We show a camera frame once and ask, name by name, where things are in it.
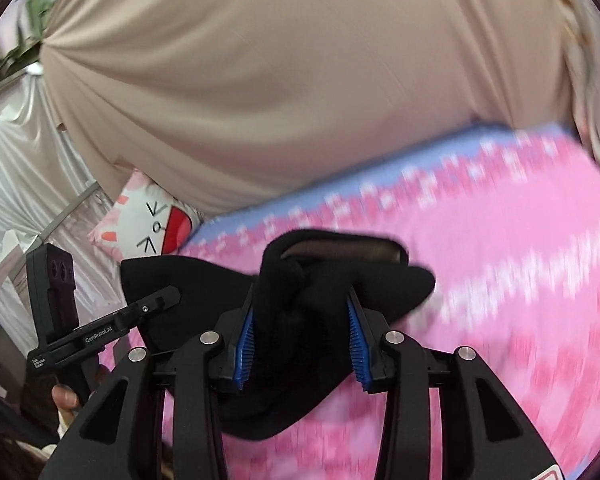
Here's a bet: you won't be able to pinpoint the white satin cloth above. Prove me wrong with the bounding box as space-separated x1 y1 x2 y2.
0 72 117 313

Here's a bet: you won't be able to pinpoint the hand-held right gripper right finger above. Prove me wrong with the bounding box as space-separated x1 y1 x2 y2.
347 294 562 480

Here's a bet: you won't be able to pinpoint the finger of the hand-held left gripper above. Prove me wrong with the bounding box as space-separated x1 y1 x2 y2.
125 286 182 322

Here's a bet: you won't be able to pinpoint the black pants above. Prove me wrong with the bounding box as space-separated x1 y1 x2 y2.
119 229 437 442

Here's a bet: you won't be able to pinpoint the beige cloth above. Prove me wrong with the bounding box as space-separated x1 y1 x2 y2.
39 0 589 220

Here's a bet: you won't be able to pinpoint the white wooden furniture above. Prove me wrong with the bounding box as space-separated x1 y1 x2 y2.
0 229 40 302

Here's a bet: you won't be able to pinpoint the person's left hand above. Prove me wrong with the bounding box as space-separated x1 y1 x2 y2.
51 383 82 425

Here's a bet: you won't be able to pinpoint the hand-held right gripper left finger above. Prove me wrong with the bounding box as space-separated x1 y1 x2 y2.
40 305 259 480

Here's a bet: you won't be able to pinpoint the green plant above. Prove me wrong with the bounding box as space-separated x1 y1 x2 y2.
0 0 57 82

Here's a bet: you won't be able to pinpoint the cartoon cat face pillow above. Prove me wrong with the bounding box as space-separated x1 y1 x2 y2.
87 170 206 262

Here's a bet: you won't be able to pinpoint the pink rose printed blanket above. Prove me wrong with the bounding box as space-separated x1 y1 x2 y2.
95 122 600 480

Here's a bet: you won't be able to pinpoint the pale floral cloth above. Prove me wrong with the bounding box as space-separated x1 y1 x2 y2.
550 0 600 183

